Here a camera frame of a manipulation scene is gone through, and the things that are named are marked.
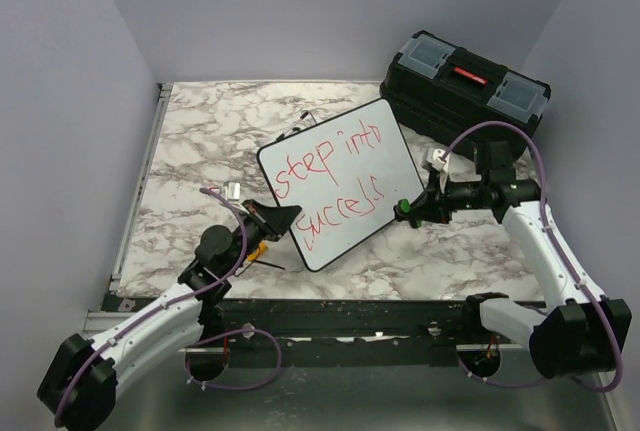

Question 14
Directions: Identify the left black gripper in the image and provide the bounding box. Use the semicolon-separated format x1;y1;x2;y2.
225;200;302;276

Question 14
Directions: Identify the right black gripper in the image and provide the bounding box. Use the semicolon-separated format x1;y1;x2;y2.
406;171;489;224

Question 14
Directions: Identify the green black whiteboard eraser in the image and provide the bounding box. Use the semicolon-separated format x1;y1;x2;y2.
394;198;416;222

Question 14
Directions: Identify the white whiteboard with red writing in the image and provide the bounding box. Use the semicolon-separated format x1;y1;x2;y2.
256;99;423;272

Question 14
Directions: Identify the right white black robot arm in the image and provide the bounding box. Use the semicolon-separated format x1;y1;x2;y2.
394;142;632;379

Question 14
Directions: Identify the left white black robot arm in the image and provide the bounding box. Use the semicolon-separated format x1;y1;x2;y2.
37;200;302;430

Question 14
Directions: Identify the orange tape measure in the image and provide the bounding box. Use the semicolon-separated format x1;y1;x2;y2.
247;242;284;270

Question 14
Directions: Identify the black plastic toolbox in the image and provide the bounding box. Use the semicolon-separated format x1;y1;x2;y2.
379;30;551;145

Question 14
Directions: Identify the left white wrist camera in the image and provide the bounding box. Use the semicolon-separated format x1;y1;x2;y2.
220;181;242;202

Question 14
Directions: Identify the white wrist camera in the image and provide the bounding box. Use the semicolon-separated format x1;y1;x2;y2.
421;147;449;193
220;181;242;202

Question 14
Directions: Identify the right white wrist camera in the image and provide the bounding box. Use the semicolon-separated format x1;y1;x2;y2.
421;147;449;193

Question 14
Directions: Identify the black wire easel stand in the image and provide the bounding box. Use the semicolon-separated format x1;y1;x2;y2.
276;111;319;141

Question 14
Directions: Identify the black front mounting rail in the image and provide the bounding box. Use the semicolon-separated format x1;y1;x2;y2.
102;295;544;370

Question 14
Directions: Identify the aluminium frame extrusion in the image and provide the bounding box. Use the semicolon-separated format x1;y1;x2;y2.
54;83;174;431

